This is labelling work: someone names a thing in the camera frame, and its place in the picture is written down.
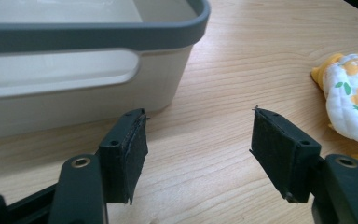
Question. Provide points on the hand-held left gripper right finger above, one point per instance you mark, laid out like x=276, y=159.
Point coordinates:
x=279, y=152

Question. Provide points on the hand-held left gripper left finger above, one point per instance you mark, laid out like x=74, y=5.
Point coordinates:
x=122, y=155

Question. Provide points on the white floral quilted oven mitt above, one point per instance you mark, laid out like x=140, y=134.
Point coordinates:
x=352, y=99

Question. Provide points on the beige storage bin grey rim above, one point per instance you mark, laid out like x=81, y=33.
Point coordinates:
x=74, y=62

